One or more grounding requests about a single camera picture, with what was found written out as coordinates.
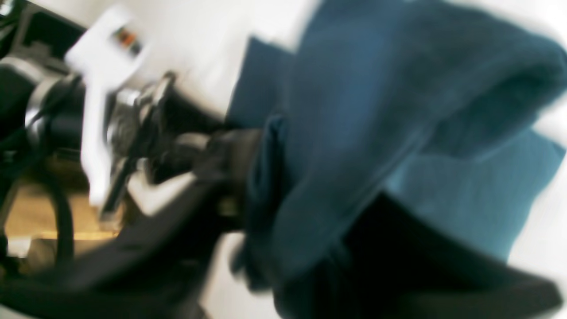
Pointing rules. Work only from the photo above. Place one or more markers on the dark blue T-shirt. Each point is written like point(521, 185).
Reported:
point(373, 83)

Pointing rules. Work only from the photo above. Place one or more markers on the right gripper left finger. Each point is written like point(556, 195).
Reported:
point(155, 269)

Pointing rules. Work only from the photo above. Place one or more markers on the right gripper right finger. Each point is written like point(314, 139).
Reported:
point(391, 266)

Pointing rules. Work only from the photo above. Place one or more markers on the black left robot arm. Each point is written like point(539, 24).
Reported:
point(85, 108)

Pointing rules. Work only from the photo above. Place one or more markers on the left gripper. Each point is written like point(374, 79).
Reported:
point(153, 135)

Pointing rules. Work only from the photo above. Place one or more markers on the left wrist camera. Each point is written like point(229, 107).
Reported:
point(110, 51)

